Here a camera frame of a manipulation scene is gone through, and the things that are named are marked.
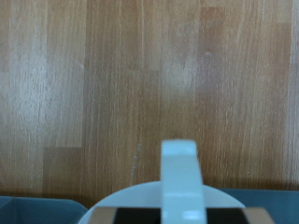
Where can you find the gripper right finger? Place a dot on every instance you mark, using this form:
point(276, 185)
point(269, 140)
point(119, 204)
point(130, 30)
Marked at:
point(236, 216)

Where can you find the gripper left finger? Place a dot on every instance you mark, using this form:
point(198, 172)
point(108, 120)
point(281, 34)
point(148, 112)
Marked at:
point(134, 216)

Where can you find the white plastic mug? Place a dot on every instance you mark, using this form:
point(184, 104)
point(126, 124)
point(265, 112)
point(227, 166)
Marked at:
point(180, 177)

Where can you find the dark gray utensil holder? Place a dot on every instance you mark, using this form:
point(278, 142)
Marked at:
point(37, 211)

